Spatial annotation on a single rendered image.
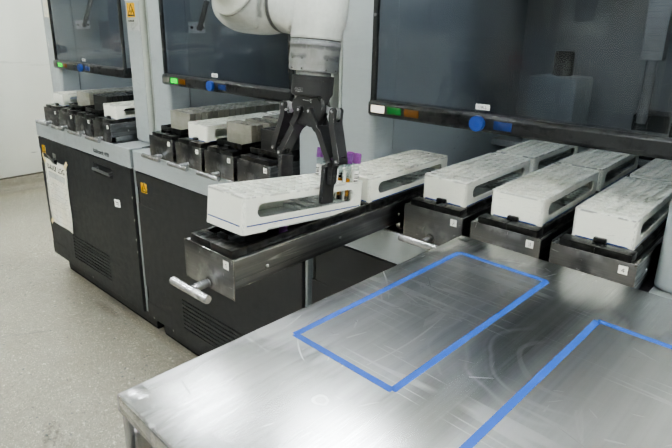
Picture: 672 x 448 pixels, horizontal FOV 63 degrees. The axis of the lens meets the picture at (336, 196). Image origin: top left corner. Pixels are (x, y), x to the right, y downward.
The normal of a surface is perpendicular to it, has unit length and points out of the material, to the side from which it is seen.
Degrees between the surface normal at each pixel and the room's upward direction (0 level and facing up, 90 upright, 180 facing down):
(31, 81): 90
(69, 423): 0
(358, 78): 90
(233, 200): 84
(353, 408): 0
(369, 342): 0
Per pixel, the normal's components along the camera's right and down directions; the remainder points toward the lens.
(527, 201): -0.67, 0.21
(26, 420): 0.02, -0.96
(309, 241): 0.74, 0.21
